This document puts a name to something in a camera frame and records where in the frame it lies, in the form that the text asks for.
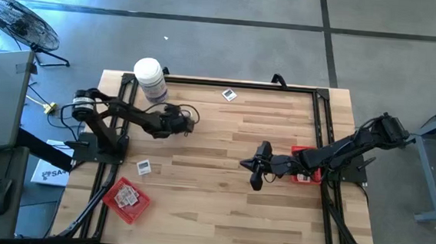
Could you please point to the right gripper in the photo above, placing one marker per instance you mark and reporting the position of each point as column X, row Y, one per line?
column 276, row 164

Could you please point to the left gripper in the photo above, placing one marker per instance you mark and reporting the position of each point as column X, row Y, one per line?
column 173, row 122

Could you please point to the square white packet black label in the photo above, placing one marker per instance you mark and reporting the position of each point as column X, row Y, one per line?
column 229, row 95
column 121, row 200
column 143, row 167

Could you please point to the red plastic mesh basket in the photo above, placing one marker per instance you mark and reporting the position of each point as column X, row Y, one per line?
column 138, row 212
column 314, row 180

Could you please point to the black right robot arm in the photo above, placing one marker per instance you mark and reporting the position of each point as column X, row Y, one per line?
column 339, row 151

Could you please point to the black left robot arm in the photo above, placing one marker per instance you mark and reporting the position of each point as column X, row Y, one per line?
column 126, row 111

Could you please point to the white wipes canister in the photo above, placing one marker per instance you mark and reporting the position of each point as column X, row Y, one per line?
column 150, row 75

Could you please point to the black clamp lever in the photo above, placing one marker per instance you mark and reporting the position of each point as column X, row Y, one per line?
column 367, row 163

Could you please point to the yellow power plug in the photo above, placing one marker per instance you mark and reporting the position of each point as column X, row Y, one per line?
column 49, row 107

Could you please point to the white cardboard box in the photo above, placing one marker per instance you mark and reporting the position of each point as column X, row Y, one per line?
column 51, row 173

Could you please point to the black metal beam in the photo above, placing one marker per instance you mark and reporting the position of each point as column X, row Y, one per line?
column 39, row 148

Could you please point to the black floor fan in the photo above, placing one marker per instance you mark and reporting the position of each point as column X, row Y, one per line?
column 19, row 21

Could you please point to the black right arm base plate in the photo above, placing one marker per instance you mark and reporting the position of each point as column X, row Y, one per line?
column 353, row 173

